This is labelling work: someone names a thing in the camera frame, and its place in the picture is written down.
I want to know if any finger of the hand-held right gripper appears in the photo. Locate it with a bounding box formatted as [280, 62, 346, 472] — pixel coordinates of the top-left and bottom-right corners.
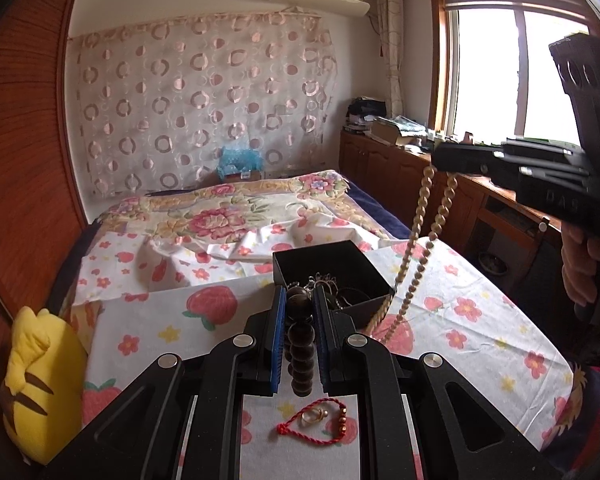
[431, 141, 503, 177]

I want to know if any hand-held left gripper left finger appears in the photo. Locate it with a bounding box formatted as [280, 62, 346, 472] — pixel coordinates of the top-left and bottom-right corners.
[45, 285, 287, 480]

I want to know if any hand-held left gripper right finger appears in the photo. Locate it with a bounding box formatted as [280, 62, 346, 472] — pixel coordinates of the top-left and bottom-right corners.
[312, 285, 546, 480]

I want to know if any dark wooden bead bracelet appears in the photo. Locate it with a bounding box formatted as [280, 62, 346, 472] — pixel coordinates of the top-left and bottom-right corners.
[285, 284, 317, 396]

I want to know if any pearl bead necklace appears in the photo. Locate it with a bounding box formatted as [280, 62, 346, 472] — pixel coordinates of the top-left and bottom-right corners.
[365, 165, 458, 346]

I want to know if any silver floral hair comb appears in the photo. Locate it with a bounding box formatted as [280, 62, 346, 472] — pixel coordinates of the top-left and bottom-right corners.
[305, 272, 347, 297]

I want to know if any black cardboard box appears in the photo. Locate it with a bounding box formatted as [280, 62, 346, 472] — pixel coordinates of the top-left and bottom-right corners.
[271, 240, 396, 333]

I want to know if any person's right hand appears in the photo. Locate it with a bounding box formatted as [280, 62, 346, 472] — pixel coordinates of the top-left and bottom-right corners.
[560, 222, 600, 308]

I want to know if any teal cloth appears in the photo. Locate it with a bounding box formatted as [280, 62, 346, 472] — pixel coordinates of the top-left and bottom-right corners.
[390, 115, 426, 136]

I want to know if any long wooden cabinet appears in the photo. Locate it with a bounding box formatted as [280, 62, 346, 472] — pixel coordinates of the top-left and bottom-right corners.
[340, 127, 566, 286]

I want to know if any dark blue bedsheet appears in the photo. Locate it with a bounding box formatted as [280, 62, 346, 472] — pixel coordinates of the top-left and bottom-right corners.
[347, 180, 412, 242]

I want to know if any slipper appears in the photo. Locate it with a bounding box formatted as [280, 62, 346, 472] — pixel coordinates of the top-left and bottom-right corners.
[480, 252, 509, 276]

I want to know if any stack of books and clutter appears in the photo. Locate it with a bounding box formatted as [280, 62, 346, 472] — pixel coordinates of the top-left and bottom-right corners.
[347, 97, 387, 131]

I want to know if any crumpled strawberry print sheet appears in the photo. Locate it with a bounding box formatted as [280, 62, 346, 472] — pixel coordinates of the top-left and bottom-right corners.
[75, 210, 406, 306]

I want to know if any strawberry print tablecloth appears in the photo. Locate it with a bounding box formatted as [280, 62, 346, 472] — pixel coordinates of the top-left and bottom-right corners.
[80, 240, 586, 480]

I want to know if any pale patterned window curtain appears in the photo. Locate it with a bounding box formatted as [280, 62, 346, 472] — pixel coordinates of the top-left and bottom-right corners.
[372, 0, 406, 121]

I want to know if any floral blanket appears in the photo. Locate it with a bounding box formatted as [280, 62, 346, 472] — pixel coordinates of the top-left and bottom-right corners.
[97, 170, 381, 247]

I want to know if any blue gift bag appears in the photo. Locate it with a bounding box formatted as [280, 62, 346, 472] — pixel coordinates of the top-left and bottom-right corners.
[219, 146, 263, 176]

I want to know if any yellow plush toy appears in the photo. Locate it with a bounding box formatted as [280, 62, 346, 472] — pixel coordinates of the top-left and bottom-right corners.
[0, 306, 88, 466]

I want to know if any brown wooden wardrobe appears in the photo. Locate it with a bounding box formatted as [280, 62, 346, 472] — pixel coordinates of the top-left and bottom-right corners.
[0, 0, 88, 321]

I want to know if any red string bracelet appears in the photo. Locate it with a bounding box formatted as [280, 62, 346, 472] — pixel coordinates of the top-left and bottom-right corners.
[276, 397, 353, 437]

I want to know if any wooden frame window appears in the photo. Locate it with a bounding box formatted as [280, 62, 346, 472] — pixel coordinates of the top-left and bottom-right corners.
[429, 0, 600, 147]

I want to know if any circle pattern wall curtain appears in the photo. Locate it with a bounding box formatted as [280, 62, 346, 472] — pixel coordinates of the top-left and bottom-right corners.
[70, 10, 338, 197]

